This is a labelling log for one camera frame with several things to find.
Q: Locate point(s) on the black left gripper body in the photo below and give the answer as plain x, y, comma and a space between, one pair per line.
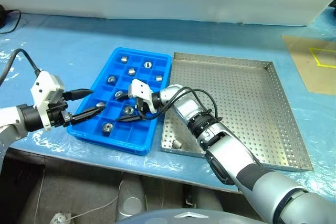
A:
56, 113

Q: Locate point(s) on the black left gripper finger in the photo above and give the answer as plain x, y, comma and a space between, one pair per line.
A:
78, 94
85, 116

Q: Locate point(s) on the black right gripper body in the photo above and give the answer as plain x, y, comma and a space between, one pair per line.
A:
140, 104

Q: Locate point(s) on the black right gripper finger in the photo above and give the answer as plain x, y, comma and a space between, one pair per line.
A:
126, 96
130, 118

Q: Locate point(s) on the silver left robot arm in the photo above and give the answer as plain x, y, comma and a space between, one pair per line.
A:
10, 119

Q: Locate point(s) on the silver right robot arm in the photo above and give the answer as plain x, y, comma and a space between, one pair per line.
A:
231, 150

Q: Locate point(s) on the blue compartment tray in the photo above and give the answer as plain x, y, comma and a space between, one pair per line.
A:
139, 134

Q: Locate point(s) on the blue plastic table cover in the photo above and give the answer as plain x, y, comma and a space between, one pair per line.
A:
65, 37

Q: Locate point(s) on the dark grey rounded shape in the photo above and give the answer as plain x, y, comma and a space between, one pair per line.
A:
131, 200
207, 200

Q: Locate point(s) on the crumpled plastic scrap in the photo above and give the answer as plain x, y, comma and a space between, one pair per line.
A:
61, 218

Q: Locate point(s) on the perforated metal tray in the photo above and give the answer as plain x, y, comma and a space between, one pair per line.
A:
249, 103

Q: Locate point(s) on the black power adapter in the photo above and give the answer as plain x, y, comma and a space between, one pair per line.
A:
1, 15

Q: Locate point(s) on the grey robot torso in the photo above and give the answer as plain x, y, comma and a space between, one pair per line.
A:
183, 217

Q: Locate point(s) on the brown cardboard mat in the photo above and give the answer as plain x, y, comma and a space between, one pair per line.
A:
302, 64

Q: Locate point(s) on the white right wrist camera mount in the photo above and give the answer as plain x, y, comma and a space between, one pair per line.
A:
140, 89

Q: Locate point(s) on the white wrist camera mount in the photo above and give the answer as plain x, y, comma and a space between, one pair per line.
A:
140, 89
43, 87

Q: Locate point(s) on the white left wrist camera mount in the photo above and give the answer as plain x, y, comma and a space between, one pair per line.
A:
43, 87

